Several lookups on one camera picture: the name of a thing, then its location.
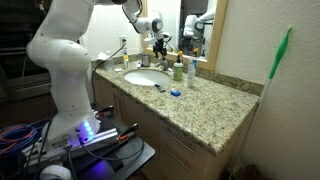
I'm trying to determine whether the green pump soap bottle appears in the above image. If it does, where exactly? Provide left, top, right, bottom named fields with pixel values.
left=172, top=54, right=185, bottom=82

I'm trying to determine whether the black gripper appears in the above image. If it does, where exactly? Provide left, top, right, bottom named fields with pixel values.
left=152, top=37, right=169, bottom=62

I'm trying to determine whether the orange black clamp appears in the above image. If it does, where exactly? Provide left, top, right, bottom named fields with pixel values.
left=117, top=122, right=140, bottom=141
left=95, top=104, right=115, bottom=118

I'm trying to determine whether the white paper packet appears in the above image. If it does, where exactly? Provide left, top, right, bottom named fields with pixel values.
left=96, top=51, right=109, bottom=62

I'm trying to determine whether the black power cord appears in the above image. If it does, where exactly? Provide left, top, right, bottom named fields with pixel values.
left=91, top=41, right=127, bottom=105

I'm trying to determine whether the granite vanity cabinet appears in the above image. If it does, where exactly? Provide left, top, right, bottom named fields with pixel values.
left=92, top=73, right=258, bottom=180

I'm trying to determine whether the clear plastic bottle white cap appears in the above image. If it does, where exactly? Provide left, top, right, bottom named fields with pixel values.
left=104, top=50, right=115, bottom=71

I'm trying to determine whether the white round device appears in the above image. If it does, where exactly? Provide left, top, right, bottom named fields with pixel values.
left=39, top=164, right=73, bottom=180

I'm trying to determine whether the white wall outlet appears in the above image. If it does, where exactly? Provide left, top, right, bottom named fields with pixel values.
left=118, top=35, right=129, bottom=51

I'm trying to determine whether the black robot platform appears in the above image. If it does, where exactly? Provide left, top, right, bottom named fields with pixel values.
left=64, top=109, right=157, bottom=180

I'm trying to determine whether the small blue floss box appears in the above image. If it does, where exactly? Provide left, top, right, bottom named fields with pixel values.
left=170, top=88, right=182, bottom=98

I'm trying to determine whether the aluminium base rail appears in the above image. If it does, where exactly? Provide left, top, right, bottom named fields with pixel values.
left=22, top=127, right=136, bottom=168

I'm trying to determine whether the black base cable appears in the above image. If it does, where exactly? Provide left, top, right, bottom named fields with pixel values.
left=77, top=134, right=146, bottom=162
left=61, top=134, right=80, bottom=180

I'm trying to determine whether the chrome sink faucet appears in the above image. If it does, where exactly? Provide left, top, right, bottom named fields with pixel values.
left=155, top=56, right=175, bottom=73

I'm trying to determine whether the small bottle yellow collar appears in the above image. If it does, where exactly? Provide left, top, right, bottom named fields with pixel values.
left=122, top=54, right=130, bottom=70

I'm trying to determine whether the steel cup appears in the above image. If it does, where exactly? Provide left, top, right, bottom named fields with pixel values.
left=140, top=53, right=152, bottom=68

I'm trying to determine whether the wood framed wall mirror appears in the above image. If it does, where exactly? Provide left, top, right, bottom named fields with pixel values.
left=139, top=0, right=229, bottom=71

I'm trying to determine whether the green white broom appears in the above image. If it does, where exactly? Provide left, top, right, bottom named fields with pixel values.
left=232, top=25, right=294, bottom=168

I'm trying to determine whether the blue orange cable bundle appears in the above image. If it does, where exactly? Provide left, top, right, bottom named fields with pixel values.
left=0, top=118, right=51, bottom=156

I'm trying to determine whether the tall white standing tube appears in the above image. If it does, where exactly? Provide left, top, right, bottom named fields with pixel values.
left=186, top=56, right=199, bottom=89

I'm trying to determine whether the white oval sink basin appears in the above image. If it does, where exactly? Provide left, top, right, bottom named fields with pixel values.
left=123, top=68, right=172, bottom=87

